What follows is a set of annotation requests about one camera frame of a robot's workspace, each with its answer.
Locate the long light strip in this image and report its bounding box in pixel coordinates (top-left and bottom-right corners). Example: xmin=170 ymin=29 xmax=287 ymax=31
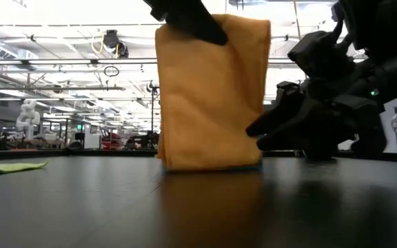
xmin=0 ymin=57 xmax=367 ymax=65

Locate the yellow hanging cable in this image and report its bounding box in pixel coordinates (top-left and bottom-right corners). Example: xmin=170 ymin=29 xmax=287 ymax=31
xmin=292 ymin=0 xmax=303 ymax=41

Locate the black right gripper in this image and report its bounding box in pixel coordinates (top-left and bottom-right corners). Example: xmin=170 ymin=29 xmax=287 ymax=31
xmin=245 ymin=20 xmax=389 ymax=160

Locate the lime green microfiber towel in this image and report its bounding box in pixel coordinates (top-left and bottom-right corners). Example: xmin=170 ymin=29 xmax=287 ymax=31
xmin=0 ymin=160 xmax=50 ymax=177

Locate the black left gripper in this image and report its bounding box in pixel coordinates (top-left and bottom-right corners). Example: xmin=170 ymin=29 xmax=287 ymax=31
xmin=143 ymin=0 xmax=229 ymax=46

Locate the orange microfiber towel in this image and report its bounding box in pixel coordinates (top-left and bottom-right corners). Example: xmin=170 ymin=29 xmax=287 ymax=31
xmin=154 ymin=13 xmax=272 ymax=172

